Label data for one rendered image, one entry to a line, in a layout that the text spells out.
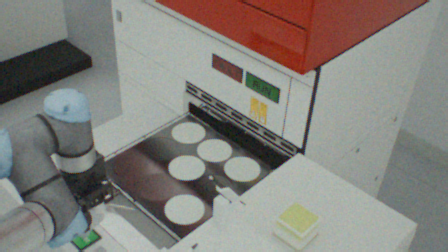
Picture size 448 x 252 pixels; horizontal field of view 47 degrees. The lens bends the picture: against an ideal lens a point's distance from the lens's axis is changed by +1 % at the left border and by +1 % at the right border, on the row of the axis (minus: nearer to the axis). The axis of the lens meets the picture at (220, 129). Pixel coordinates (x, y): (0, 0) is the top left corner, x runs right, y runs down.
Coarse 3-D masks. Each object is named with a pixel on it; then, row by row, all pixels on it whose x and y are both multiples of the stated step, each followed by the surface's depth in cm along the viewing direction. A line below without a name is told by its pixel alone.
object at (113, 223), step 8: (112, 208) 130; (112, 216) 128; (120, 216) 129; (104, 224) 126; (112, 224) 126; (120, 224) 126; (128, 224) 127; (112, 232) 124; (120, 232) 125; (128, 232) 125; (136, 232) 125; (120, 240) 123; (128, 240) 123; (136, 240) 123; (144, 240) 123; (128, 248) 121; (136, 248) 121; (144, 248) 121; (152, 248) 121
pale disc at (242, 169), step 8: (232, 160) 144; (240, 160) 144; (248, 160) 144; (224, 168) 141; (232, 168) 141; (240, 168) 141; (248, 168) 142; (256, 168) 142; (232, 176) 139; (240, 176) 139; (248, 176) 139; (256, 176) 139
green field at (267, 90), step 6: (252, 78) 138; (246, 84) 141; (252, 84) 139; (258, 84) 138; (264, 84) 136; (258, 90) 139; (264, 90) 137; (270, 90) 135; (276, 90) 134; (270, 96) 136; (276, 96) 135
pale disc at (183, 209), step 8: (176, 200) 131; (184, 200) 131; (192, 200) 131; (168, 208) 129; (176, 208) 129; (184, 208) 129; (192, 208) 129; (200, 208) 129; (168, 216) 127; (176, 216) 127; (184, 216) 127; (192, 216) 127; (200, 216) 127
